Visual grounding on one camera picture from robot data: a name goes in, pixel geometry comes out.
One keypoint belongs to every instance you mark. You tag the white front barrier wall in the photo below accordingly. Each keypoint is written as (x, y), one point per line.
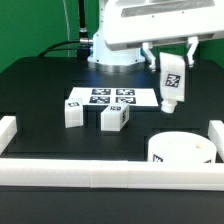
(110, 174)

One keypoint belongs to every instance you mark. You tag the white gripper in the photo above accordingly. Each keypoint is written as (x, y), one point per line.
(129, 23)

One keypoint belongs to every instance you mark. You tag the white round stool seat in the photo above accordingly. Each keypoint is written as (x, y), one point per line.
(180, 147)

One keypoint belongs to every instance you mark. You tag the white marker sheet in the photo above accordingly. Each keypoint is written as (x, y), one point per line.
(105, 96)

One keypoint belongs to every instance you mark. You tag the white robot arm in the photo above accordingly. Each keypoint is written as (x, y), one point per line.
(107, 59)

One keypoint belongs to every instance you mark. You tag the white left barrier wall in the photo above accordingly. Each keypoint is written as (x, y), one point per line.
(8, 129)

